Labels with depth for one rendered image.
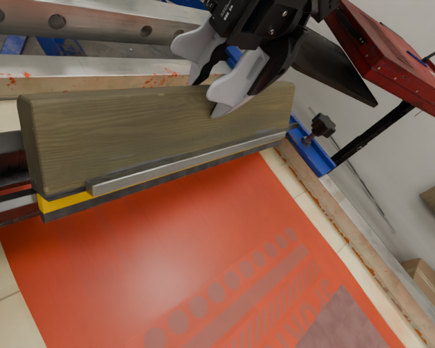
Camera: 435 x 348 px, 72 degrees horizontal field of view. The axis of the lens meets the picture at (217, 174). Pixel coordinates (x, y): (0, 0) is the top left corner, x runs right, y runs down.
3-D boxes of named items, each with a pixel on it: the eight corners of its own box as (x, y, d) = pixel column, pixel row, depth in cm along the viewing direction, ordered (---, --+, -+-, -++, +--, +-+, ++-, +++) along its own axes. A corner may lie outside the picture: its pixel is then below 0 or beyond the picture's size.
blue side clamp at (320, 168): (311, 185, 61) (337, 166, 56) (299, 192, 58) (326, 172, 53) (228, 79, 69) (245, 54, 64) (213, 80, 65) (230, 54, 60)
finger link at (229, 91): (178, 121, 30) (215, 30, 24) (218, 114, 34) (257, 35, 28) (197, 141, 28) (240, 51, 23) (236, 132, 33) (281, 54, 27)
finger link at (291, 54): (224, 76, 30) (268, -19, 24) (236, 75, 31) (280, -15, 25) (257, 105, 28) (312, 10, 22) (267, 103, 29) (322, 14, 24)
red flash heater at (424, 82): (395, 64, 156) (416, 45, 148) (445, 128, 130) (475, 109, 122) (313, 12, 127) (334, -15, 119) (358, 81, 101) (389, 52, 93)
